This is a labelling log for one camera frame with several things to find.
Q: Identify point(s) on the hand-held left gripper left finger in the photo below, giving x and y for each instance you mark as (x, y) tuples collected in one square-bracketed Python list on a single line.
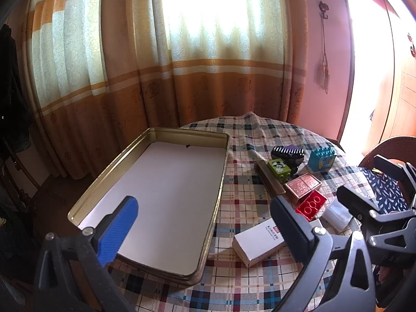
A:
[(120, 230)]

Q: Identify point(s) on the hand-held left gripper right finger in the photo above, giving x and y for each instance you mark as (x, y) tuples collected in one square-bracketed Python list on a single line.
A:
[(289, 224)]

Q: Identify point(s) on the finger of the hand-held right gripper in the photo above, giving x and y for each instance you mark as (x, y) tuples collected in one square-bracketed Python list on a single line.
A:
[(390, 165), (356, 200)]

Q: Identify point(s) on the red toy brick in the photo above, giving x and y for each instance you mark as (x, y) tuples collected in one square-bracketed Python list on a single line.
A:
[(312, 205)]

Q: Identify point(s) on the white cardboard box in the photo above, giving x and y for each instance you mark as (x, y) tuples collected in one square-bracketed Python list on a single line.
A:
[(256, 242)]

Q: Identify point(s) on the copper pink case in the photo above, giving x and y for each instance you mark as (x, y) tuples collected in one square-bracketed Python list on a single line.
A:
[(302, 185)]

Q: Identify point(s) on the brown bar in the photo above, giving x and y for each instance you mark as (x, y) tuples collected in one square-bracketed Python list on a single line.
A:
[(269, 183)]

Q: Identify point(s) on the teal toy brick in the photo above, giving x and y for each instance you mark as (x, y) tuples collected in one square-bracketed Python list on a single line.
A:
[(320, 161)]

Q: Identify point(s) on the green toy brick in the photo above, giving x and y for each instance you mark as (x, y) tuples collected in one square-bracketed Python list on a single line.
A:
[(279, 168)]

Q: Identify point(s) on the black toothed hair clip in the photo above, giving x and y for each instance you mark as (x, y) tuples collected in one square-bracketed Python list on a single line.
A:
[(287, 152)]

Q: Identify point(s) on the gold metal tin box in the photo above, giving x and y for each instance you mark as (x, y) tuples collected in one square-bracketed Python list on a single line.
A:
[(214, 208)]

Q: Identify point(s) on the purple block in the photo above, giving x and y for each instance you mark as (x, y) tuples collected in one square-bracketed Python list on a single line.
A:
[(293, 146)]

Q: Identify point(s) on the wooden wardrobe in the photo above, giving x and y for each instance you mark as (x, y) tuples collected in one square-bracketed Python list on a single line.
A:
[(399, 104)]

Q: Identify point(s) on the white paper tin liner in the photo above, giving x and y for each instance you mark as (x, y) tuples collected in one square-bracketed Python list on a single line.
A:
[(175, 195)]

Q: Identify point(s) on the plaid tablecloth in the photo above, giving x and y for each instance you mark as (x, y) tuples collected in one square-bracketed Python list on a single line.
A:
[(240, 286)]

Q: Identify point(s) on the dark wooden chair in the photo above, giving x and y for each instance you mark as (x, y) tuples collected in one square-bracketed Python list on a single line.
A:
[(19, 182)]

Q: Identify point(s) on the orange and cream curtain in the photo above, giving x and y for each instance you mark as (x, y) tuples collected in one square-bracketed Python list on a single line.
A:
[(195, 97)]

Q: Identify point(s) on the brown wooden frame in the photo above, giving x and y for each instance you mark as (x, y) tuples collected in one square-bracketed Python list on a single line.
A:
[(334, 144)]

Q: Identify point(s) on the dark metal wall hook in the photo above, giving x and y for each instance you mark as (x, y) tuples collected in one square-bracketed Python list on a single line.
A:
[(323, 8)]

